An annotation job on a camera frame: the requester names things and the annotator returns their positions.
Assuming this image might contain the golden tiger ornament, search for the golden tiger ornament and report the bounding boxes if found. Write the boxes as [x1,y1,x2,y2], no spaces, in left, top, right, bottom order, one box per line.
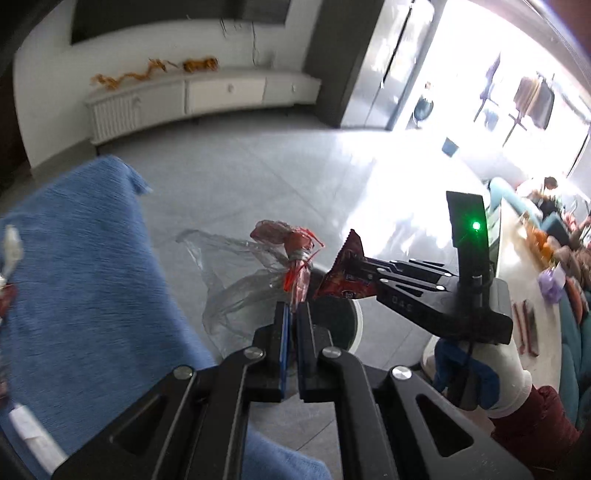
[182,56,219,73]

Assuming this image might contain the white tv cabinet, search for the white tv cabinet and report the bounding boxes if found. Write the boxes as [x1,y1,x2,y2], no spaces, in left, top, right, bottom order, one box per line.
[84,67,322,146]

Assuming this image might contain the hanging blue garment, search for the hanging blue garment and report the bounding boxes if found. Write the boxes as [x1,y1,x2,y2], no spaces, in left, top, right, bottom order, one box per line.
[478,53,502,104]

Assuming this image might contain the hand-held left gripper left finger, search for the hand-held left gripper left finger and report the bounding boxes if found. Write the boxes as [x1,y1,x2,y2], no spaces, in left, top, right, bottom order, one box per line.
[52,301,293,480]

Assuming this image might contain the reddish brown stick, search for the reddish brown stick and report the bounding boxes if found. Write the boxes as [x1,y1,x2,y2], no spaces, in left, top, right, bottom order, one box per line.
[512,300,529,355]

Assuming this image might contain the clear plastic bag red print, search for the clear plastic bag red print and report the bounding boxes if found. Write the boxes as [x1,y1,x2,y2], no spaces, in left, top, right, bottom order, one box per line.
[175,220,325,361]

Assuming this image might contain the purple plastic bag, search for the purple plastic bag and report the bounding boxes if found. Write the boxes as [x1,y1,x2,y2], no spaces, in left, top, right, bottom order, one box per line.
[538,267,567,305]

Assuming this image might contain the white coffee table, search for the white coffee table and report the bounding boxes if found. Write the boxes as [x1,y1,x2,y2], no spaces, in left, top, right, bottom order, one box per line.
[424,198,570,407]

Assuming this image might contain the black wall television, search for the black wall television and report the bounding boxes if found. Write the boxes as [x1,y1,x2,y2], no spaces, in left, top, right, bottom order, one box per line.
[70,0,293,46]

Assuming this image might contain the red snack wrapper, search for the red snack wrapper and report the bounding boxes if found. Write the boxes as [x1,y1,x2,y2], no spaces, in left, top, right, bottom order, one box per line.
[313,229,380,302]

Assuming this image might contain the hanging tv cables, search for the hanging tv cables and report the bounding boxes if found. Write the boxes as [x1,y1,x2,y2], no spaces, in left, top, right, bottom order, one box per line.
[219,17,260,66]

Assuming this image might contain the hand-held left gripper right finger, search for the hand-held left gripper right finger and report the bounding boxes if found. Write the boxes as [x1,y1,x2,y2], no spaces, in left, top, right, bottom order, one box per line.
[295,302,536,480]

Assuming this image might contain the white crumpled wrapper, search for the white crumpled wrapper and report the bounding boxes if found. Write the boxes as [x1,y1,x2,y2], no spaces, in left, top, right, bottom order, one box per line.
[0,224,25,278]

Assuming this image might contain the teal sofa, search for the teal sofa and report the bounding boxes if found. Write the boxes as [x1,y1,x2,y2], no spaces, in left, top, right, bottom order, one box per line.
[488,178,591,435]

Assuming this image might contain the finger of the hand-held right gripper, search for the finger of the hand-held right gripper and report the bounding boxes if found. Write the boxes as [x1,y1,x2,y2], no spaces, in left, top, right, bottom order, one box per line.
[356,256,459,280]
[369,273,448,297]

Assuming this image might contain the person's right hand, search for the person's right hand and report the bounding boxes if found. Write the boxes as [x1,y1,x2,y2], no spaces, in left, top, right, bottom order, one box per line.
[422,338,533,418]

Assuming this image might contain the white paper scrap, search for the white paper scrap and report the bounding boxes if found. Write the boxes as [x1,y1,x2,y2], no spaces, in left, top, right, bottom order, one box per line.
[8,402,66,472]

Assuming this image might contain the hanging dark garment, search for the hanging dark garment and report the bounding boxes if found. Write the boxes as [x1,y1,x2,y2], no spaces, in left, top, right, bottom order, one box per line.
[512,74,555,131]

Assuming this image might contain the dark red wrapper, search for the dark red wrapper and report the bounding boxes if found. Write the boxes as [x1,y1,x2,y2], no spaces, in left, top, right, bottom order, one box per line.
[0,282,17,325]

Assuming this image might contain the blue fluffy blanket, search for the blue fluffy blanket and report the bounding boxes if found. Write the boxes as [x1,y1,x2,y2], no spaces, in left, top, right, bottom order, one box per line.
[0,155,333,480]

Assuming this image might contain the grey steel refrigerator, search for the grey steel refrigerator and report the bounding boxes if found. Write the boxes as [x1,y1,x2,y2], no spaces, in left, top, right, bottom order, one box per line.
[305,0,437,130]

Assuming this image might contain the golden dragon ornament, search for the golden dragon ornament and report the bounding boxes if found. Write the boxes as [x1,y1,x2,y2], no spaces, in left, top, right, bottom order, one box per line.
[90,58,178,90]

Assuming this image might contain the person's right forearm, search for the person's right forearm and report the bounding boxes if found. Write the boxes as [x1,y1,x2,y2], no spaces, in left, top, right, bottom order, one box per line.
[489,385,586,480]

